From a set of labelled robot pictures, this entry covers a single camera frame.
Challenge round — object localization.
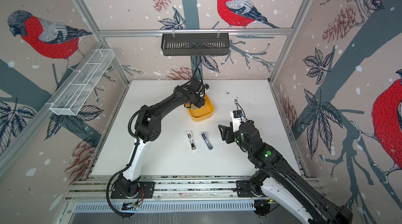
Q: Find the yellow plastic tray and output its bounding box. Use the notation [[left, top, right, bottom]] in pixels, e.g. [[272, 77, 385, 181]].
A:
[[188, 95, 215, 122]]

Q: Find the black wire basket shelf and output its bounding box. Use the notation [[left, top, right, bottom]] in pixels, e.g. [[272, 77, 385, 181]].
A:
[[161, 33, 230, 56]]

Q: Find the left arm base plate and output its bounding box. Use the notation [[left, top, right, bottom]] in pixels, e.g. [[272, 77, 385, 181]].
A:
[[111, 182, 156, 199]]

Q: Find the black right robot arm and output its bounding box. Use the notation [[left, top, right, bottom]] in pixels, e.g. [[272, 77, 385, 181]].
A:
[[218, 120, 353, 224]]

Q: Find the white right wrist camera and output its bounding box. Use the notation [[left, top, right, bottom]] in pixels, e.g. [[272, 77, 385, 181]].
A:
[[230, 110, 244, 132]]

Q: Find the white stapler top part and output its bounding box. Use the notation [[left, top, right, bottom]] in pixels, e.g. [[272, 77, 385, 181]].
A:
[[186, 131, 196, 150]]

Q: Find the white wire mesh shelf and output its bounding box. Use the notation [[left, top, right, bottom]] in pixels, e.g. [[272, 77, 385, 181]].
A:
[[50, 49, 115, 116]]

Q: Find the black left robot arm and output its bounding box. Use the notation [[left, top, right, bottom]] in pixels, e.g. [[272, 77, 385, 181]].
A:
[[106, 78, 209, 199]]

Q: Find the aluminium mounting rail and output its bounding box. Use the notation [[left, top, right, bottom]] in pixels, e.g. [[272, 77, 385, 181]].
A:
[[65, 177, 277, 214]]

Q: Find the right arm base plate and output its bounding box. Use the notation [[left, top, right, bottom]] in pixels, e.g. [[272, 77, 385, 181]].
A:
[[233, 180, 264, 198]]

